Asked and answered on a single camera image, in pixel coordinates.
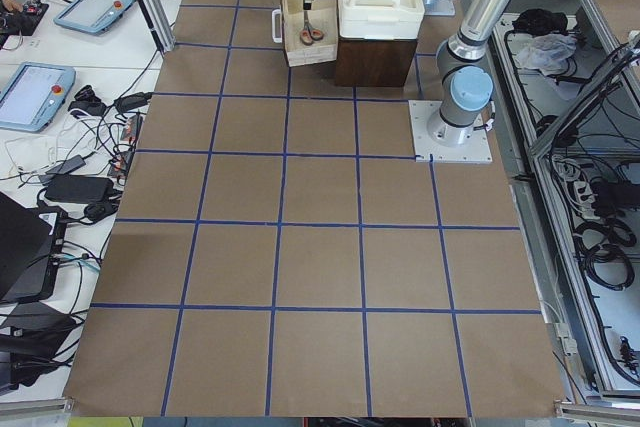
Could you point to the light wooden drawer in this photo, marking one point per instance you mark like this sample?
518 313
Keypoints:
323 15

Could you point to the orange grey scissors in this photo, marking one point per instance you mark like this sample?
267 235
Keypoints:
309 34

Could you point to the dark brown wooden cabinet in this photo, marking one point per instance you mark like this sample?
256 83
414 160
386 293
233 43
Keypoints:
373 63

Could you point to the blue teach pendant upper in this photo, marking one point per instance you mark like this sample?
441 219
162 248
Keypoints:
92 16

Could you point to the blue teach pendant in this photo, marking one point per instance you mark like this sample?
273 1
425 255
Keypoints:
33 96
92 16

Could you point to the crumpled white cloth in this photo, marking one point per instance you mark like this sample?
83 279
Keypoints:
548 54

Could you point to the blue teach pendant lower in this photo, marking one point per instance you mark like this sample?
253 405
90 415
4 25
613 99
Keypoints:
33 96

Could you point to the black power brick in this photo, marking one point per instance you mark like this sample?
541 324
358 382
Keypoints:
78 189

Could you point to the black laptop computer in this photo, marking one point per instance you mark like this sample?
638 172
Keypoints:
31 240

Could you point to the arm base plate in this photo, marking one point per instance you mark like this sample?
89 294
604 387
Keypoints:
435 141
442 8

